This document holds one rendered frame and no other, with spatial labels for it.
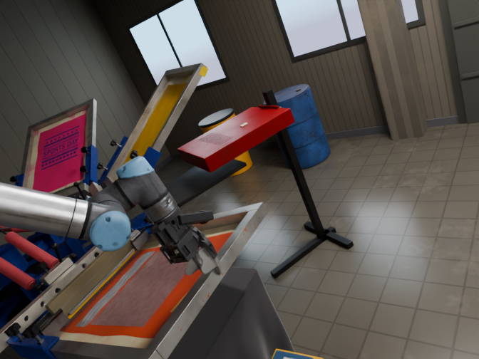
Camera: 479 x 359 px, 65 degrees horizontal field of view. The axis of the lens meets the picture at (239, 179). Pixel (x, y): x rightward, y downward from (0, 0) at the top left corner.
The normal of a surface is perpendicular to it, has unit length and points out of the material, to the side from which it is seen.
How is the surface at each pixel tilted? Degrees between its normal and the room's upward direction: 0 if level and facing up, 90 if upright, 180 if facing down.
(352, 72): 90
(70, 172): 32
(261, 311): 92
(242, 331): 90
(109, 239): 90
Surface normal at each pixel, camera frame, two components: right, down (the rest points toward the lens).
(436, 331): -0.38, -0.84
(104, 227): 0.38, 0.24
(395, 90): -0.53, 0.54
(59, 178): -0.32, -0.50
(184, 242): 0.73, -0.23
